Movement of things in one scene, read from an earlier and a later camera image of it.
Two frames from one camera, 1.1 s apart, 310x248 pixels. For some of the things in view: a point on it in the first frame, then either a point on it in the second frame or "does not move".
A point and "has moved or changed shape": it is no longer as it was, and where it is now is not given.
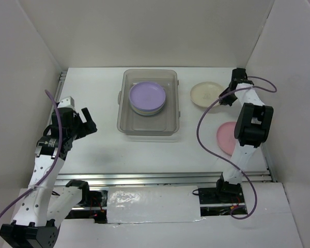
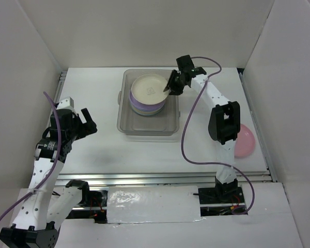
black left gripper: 89,127 does not move
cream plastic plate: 205,93 has moved or changed shape
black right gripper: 225,101 to 175,90
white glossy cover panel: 155,204 does not move
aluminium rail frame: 162,177 does not move
